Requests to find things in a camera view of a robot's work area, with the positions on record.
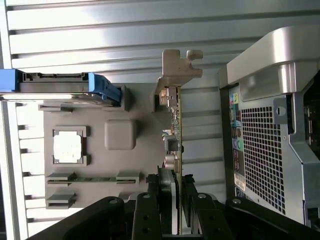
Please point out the green RAM stick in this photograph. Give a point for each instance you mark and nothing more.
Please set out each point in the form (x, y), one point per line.
(95, 179)

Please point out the blue disk caddy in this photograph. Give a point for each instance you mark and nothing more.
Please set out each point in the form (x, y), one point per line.
(98, 85)

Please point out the open black PC case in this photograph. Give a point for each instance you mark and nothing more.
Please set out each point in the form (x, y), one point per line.
(262, 150)

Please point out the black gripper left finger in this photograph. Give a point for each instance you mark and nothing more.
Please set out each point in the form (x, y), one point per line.
(146, 217)

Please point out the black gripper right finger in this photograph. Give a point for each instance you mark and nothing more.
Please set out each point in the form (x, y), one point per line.
(207, 220)

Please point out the silver CPU chip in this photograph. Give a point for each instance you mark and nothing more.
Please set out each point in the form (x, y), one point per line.
(67, 146)

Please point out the silver hard disk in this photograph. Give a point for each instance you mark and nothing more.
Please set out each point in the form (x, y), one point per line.
(50, 86)

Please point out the grey plastic parts rack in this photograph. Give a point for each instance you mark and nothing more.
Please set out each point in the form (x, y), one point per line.
(125, 162)

